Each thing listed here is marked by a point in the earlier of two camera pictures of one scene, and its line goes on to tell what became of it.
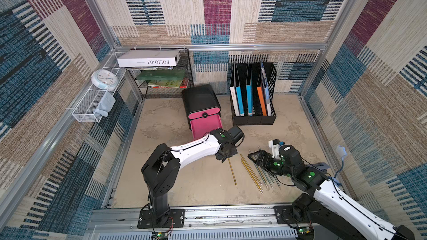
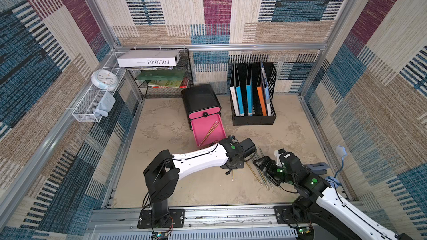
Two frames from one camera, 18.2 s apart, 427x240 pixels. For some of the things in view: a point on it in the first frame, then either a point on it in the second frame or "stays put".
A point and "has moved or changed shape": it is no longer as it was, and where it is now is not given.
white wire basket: [93, 106] stays put
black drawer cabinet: [199, 99] stays put
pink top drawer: [204, 113] stays put
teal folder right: [249, 90] stays put
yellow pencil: [251, 174] has moved or changed shape
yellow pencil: [232, 172] has moved or changed shape
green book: [160, 74] stays put
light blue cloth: [105, 104] stays put
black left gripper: [221, 158] -> [241, 165]
